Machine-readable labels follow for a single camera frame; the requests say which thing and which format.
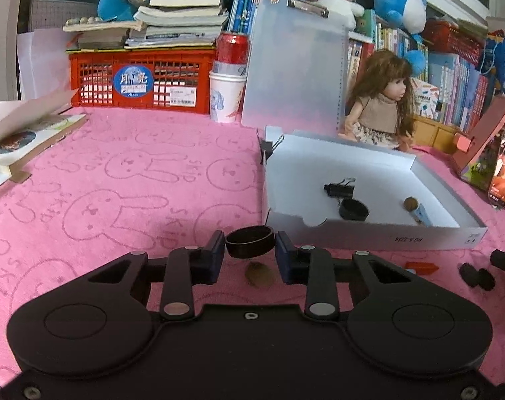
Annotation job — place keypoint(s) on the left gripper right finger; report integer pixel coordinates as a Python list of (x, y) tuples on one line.
[(313, 267)]

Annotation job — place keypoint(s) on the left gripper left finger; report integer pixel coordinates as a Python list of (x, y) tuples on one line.
[(186, 267)]

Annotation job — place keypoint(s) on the black small cap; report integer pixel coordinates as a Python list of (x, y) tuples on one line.
[(486, 281)]

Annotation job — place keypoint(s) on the black disc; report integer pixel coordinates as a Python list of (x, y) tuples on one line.
[(469, 275)]

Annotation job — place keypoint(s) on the brown nut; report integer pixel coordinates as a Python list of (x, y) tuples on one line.
[(259, 275), (410, 204)]

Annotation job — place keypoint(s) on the black ring cap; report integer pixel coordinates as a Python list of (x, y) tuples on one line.
[(250, 242)]

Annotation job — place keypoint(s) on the black round lid cup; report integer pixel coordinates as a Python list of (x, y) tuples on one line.
[(351, 209)]

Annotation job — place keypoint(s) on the black binder clip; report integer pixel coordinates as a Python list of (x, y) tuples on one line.
[(340, 190)]

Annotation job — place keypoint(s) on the red crayon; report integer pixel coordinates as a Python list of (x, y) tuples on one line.
[(421, 268)]

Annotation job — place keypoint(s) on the blue hair clip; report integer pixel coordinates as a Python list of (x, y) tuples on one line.
[(421, 216)]

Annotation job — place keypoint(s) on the smartphone on stand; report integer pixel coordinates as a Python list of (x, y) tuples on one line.
[(496, 189)]

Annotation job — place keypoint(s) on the grey cardboard box tray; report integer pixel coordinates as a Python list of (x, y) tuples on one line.
[(295, 202)]

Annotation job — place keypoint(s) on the pink bunny towel mat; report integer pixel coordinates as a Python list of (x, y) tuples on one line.
[(154, 180)]

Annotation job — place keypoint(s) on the pink phone stand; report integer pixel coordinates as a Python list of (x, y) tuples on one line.
[(474, 160)]

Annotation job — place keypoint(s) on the binder clip on box edge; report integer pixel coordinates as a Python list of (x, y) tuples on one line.
[(267, 148)]

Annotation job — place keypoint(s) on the wooden drawer shelf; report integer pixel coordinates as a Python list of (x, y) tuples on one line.
[(433, 134)]

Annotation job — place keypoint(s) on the brown haired baby doll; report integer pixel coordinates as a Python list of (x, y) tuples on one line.
[(381, 104)]

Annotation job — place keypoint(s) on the white paper cup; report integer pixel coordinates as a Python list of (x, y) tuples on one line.
[(227, 87)]

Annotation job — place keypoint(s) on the row of books on shelf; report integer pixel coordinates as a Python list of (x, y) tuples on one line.
[(427, 65)]

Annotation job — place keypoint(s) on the translucent clipboard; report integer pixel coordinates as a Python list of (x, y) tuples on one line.
[(296, 68)]

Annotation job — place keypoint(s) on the red plastic crate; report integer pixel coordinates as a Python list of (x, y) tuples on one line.
[(175, 79)]

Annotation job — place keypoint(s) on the open book at left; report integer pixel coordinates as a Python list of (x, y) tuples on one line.
[(27, 127)]

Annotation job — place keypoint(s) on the red soda can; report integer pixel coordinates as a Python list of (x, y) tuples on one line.
[(232, 48)]

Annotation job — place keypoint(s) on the red basket on shelf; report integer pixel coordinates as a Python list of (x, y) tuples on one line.
[(443, 36)]

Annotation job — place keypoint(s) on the stack of books on crate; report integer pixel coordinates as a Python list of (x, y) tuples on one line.
[(155, 24)]

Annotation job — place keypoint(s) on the blue plush toy right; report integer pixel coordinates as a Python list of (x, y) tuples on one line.
[(407, 15)]

